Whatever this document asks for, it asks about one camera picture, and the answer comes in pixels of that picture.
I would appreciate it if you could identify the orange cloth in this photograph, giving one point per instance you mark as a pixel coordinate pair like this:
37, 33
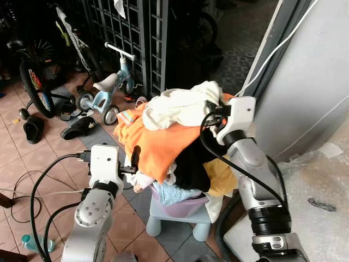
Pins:
158, 142

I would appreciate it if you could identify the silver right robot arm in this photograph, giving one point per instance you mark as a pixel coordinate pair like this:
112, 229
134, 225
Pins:
256, 174

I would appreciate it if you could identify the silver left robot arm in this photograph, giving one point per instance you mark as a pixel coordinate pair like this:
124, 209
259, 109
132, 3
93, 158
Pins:
90, 218

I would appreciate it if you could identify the white pink garment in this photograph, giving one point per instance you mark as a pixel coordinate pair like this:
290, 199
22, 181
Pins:
144, 180

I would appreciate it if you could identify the white cloth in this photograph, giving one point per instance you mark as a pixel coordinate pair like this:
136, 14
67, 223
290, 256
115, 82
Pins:
180, 106

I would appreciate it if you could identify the blue patterned cloth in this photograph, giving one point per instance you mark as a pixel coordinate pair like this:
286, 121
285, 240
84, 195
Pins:
174, 192

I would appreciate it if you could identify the black cloth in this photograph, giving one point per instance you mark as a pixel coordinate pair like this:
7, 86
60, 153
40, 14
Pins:
191, 169

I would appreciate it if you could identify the yellow cloth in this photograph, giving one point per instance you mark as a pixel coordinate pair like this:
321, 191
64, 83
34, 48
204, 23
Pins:
221, 181

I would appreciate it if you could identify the black slipper with print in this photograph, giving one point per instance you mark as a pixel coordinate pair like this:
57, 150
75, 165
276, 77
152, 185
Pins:
79, 129

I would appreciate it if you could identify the light blue balance bike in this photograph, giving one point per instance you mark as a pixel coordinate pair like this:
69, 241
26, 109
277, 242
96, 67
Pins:
103, 99

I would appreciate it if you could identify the purple plastic basin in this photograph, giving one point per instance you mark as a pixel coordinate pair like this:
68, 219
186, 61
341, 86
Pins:
182, 209

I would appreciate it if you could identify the light blue plastic stool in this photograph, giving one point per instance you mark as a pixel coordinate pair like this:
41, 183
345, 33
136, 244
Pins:
180, 224

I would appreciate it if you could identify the plain black slipper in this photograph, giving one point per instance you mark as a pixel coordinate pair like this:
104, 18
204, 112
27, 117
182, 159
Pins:
34, 130

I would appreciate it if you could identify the dark metal grid gate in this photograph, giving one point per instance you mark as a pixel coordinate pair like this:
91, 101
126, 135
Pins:
143, 33

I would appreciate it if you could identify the black bicycle with colourful spokes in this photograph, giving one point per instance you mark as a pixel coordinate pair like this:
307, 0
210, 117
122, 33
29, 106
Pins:
27, 82

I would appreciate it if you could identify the green plastic bottle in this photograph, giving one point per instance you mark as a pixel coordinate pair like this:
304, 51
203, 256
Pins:
34, 243

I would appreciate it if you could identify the white green bicycle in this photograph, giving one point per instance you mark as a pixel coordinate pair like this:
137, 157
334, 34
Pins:
73, 38

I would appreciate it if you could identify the clear bubble wrap cover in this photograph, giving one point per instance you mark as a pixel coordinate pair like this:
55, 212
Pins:
316, 232

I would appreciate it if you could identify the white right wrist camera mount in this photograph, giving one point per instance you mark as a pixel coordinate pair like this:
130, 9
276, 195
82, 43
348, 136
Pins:
242, 112

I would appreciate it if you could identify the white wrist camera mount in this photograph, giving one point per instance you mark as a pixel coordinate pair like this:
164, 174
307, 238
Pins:
103, 164
242, 112

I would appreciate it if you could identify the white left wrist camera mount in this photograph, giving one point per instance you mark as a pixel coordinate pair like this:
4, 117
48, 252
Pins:
103, 164

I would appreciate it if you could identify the dark grey door frame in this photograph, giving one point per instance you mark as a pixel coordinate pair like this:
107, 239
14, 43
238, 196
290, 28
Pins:
283, 33

